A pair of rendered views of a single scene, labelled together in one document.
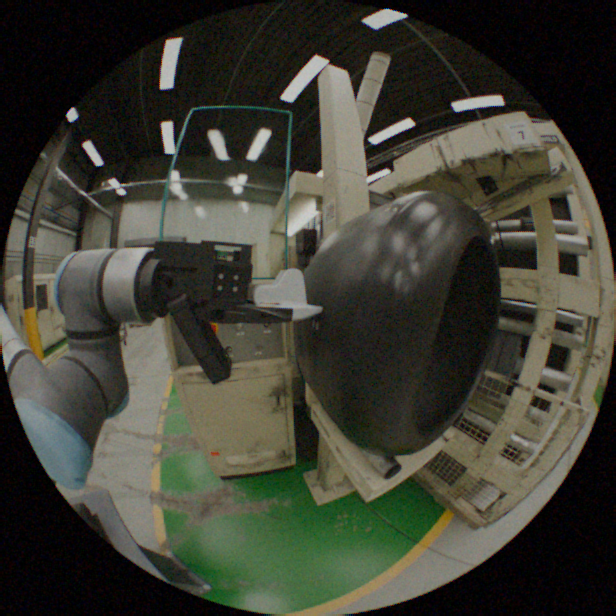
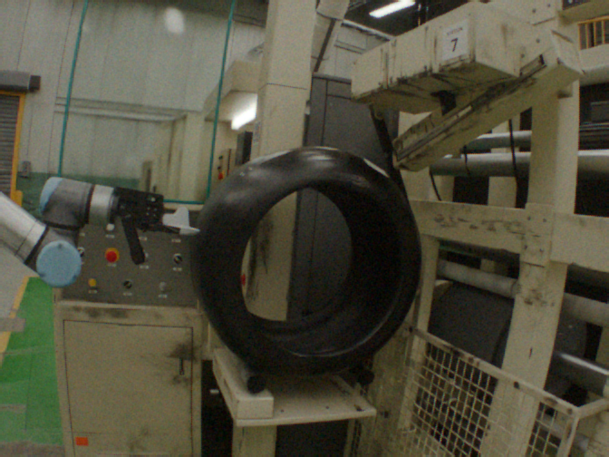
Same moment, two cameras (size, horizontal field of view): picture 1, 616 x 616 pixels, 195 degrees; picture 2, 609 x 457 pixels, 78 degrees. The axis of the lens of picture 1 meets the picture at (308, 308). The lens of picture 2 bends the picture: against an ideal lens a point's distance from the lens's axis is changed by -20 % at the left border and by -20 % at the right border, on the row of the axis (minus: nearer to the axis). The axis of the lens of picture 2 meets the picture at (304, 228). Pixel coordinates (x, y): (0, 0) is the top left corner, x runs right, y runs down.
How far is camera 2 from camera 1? 0.82 m
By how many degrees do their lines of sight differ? 5
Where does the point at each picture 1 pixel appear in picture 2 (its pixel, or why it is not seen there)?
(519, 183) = (476, 98)
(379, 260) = (220, 207)
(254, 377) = (154, 325)
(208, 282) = (143, 210)
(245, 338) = (149, 274)
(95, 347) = (72, 235)
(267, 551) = not seen: outside the picture
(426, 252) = (242, 204)
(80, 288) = (72, 202)
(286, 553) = not seen: outside the picture
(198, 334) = (133, 235)
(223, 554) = not seen: outside the picture
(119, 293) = (101, 209)
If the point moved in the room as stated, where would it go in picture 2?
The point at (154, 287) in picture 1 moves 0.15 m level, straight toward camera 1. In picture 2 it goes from (116, 209) to (145, 216)
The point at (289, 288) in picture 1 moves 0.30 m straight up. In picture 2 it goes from (180, 217) to (195, 83)
